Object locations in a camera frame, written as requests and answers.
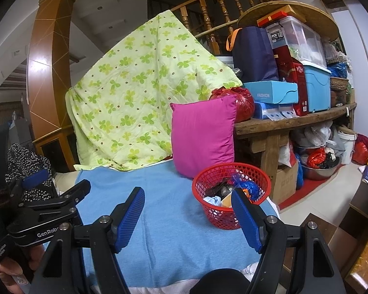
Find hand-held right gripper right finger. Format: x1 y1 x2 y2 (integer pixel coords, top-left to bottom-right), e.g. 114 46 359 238
231 188 347 294

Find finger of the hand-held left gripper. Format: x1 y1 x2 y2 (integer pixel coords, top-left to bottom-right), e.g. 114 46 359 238
6 168 50 209
23 179 92 212

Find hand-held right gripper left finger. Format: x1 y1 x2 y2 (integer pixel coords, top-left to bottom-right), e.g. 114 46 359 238
29 186 146 294

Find red plastic mesh basket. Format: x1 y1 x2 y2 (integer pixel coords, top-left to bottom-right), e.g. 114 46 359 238
192 163 272 231

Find white face mask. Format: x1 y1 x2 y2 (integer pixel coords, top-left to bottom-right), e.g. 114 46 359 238
202 194 223 206

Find dark plastic bag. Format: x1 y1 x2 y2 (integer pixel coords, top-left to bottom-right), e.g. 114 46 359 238
207 181 234 198

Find person's left hand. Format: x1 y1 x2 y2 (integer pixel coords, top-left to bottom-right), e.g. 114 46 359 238
0 246 46 294

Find black white-dotted garment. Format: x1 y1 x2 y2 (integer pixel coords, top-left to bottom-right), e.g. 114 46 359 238
4 143 59 203

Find cream cushion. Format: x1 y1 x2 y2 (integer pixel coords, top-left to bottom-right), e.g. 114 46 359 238
53 171 80 190

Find wooden cabinet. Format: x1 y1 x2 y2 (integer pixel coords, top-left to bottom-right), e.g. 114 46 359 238
32 124 80 172
27 0 77 129

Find blue blanket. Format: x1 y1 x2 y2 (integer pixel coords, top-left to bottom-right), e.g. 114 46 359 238
74 161 279 288

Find brown cardboard box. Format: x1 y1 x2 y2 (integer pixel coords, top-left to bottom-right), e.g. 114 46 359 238
273 159 299 206

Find red floor mat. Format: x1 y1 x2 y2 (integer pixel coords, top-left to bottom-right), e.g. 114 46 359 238
277 164 345 210

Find brown lattice window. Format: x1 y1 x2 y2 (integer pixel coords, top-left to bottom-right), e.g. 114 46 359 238
0 102 24 123

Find pale bed sheet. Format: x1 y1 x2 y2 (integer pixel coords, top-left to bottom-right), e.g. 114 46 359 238
89 263 261 294

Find metal basin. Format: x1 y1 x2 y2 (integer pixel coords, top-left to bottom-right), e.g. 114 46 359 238
301 156 341 181

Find pink pillow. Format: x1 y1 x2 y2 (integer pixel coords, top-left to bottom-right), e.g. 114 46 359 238
170 94 238 180

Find rough wooden bench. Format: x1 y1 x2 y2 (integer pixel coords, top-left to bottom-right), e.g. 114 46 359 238
233 102 358 196

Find white plastic bag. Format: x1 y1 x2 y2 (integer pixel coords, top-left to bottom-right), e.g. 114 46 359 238
303 121 333 147

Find blue white tissue pack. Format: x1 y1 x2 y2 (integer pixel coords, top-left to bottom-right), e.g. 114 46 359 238
253 102 298 120

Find green clover print quilt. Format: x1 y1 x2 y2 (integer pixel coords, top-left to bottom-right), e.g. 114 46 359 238
65 10 243 172

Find large red plastic bag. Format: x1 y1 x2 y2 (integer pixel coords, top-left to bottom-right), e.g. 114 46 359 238
209 86 255 123

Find white plastic bucket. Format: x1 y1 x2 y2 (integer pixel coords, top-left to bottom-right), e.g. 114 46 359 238
336 125 356 164

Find light blue cardboard box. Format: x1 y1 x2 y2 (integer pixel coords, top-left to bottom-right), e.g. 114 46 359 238
242 80 299 105

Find light blue storage bin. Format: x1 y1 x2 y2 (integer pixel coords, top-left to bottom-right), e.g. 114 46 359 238
301 61 332 113

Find tall red gift box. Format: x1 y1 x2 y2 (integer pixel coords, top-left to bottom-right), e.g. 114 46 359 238
273 47 309 117

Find wicker basket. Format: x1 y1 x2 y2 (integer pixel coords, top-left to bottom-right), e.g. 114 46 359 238
329 76 350 91

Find large blue plastic bag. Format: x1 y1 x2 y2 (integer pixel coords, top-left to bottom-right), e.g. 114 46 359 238
327 62 348 78

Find clear plastic storage bin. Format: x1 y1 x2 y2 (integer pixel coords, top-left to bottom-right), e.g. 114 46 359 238
265 15 327 66

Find flat orange red box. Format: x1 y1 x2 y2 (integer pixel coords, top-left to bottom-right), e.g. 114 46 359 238
257 10 289 27

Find round wooden tabletop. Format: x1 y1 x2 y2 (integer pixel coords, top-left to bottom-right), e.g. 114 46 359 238
237 1 339 42

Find navy tote bag orange handles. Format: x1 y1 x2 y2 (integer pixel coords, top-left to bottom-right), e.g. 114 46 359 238
226 26 279 83

